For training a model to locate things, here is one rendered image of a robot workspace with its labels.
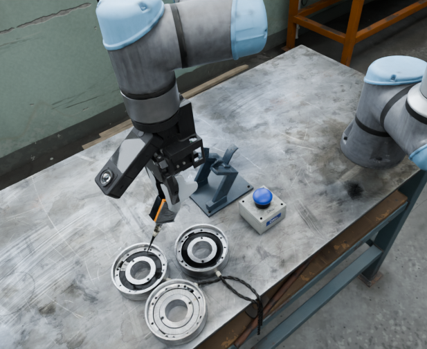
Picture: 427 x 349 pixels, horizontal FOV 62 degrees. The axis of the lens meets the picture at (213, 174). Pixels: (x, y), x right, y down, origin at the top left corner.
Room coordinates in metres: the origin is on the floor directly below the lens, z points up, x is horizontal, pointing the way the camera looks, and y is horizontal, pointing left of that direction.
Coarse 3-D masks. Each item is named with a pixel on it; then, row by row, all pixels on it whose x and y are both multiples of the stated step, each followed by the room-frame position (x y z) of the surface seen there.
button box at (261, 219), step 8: (240, 200) 0.46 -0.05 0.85; (248, 200) 0.46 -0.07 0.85; (272, 200) 0.45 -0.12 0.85; (280, 200) 0.45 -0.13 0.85; (240, 208) 0.45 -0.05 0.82; (248, 208) 0.44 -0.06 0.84; (256, 208) 0.43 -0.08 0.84; (264, 208) 0.43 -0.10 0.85; (272, 208) 0.43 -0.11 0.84; (280, 208) 0.43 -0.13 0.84; (248, 216) 0.43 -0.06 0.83; (256, 216) 0.42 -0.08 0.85; (264, 216) 0.41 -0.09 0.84; (272, 216) 0.41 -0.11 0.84; (280, 216) 0.43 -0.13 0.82; (256, 224) 0.41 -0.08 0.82; (264, 224) 0.40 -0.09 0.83; (272, 224) 0.42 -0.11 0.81
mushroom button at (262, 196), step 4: (260, 188) 0.46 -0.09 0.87; (264, 188) 0.46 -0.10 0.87; (256, 192) 0.45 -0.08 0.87; (260, 192) 0.45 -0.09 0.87; (264, 192) 0.45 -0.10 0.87; (268, 192) 0.45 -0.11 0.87; (256, 196) 0.44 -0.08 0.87; (260, 196) 0.44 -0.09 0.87; (264, 196) 0.44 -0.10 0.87; (268, 196) 0.44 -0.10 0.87; (272, 196) 0.44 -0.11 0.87; (256, 200) 0.44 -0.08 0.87; (260, 200) 0.43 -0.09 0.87; (264, 200) 0.43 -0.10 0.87; (268, 200) 0.43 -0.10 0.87; (260, 204) 0.43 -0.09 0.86; (264, 204) 0.43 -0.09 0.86
